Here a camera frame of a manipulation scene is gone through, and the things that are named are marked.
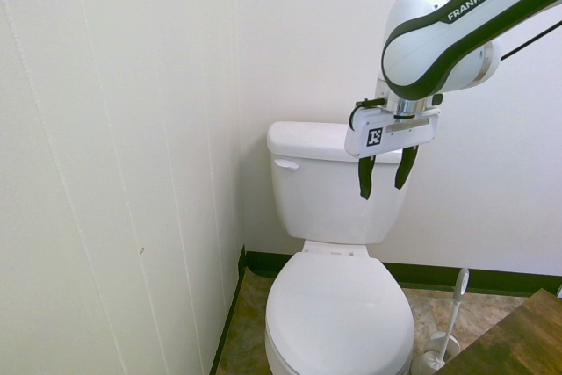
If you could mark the white toilet tank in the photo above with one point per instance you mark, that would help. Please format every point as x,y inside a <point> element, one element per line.
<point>325,199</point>

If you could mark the white toilet tank lid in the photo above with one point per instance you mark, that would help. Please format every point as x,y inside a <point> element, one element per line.
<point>303,140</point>

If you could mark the dark wooden table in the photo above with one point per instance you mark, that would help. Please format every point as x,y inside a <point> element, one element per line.
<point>509,335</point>

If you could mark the white toilet bowl with seat lid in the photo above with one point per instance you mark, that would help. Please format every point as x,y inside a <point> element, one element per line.
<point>338,313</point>

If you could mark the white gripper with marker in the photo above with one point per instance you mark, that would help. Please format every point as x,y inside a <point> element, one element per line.
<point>395,131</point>

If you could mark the white toilet flush lever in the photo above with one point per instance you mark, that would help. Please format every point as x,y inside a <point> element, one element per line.
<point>285,164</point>

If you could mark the white toilet brush holder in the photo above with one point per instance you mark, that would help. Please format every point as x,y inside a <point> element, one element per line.
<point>432,355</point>

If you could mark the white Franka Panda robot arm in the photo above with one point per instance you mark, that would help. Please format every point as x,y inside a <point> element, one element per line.
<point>421,45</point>

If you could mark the white toilet brush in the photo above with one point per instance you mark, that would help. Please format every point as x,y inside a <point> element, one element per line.
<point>452,318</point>

